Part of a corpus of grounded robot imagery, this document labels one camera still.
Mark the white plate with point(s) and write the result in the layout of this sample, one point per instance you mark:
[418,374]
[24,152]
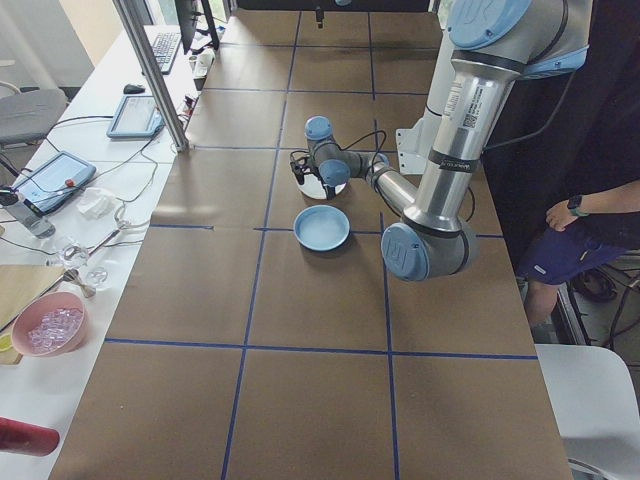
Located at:
[312,190]

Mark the light blue plate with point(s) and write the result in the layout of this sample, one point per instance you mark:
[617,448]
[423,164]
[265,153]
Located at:
[321,249]
[322,226]

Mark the bystander forearm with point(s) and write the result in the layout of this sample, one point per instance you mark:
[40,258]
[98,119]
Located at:
[612,196]

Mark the bystander hand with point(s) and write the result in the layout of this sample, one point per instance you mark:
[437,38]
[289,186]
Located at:
[559,218]

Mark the black monitor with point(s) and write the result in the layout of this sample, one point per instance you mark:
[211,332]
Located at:
[189,22]

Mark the black orange connector box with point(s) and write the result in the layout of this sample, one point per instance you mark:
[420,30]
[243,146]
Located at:
[189,106]

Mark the black keyboard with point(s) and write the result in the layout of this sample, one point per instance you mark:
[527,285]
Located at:
[166,50]

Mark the blue teach pendant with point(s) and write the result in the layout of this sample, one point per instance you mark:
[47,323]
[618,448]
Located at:
[134,117]
[55,177]

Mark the black computer mouse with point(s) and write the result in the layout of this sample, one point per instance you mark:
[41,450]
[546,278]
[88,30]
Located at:
[134,89]

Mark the metal tongs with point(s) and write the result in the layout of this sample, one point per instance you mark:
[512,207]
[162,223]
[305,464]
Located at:
[107,241]

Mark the white crumpled tissue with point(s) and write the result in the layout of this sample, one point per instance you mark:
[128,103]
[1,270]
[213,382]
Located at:
[97,203]

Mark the person in blue shorts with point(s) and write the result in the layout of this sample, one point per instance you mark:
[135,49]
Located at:
[565,255]

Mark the clear round glass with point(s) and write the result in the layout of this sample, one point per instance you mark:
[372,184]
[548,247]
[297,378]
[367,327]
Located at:
[75,255]
[98,278]

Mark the green black smartwatch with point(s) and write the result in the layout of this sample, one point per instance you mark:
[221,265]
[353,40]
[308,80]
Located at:
[575,204]

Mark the metal jigger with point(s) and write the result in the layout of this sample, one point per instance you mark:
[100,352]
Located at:
[79,282]

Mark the person in dark clothes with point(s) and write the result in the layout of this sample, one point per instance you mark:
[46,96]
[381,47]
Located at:
[600,100]

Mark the clear water bottle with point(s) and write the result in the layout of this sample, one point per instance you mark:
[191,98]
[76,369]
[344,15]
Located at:
[27,212]

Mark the grey cushioned chair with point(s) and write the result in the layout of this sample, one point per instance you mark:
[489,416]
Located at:
[27,112]

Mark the pink bowl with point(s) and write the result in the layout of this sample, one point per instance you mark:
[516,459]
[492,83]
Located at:
[75,340]

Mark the clear ice cube pile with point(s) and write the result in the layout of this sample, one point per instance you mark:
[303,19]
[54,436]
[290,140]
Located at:
[52,325]

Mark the wooden board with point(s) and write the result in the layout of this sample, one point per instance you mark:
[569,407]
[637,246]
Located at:
[25,292]

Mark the white plastic chair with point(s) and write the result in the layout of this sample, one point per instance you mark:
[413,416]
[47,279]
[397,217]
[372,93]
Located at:
[585,395]

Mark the lime green slice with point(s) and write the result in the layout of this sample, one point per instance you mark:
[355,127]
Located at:
[4,344]

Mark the red bottle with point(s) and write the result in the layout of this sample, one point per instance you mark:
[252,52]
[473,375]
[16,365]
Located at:
[25,440]

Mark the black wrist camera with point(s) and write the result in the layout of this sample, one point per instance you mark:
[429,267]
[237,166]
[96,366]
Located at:
[299,171]

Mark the white post with base plate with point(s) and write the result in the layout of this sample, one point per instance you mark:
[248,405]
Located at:
[407,150]

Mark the aluminium upright post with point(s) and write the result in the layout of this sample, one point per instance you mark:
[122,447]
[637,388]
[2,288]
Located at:
[155,85]

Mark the aluminium frame bar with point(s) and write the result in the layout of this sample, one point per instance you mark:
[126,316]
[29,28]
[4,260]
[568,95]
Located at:
[571,312]

